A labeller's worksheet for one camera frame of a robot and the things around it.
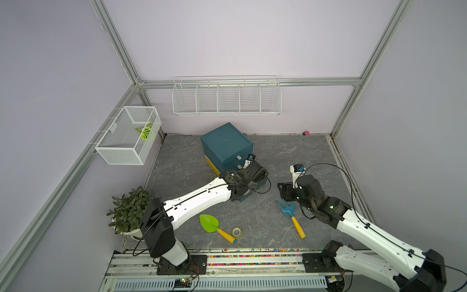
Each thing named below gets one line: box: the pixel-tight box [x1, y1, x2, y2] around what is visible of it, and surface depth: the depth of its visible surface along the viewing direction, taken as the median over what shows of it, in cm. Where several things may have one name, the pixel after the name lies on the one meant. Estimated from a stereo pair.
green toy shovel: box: [198, 214, 238, 244], surface depth 85 cm
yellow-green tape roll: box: [231, 226, 243, 240], surface depth 83 cm
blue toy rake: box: [276, 199, 307, 240], surface depth 86 cm
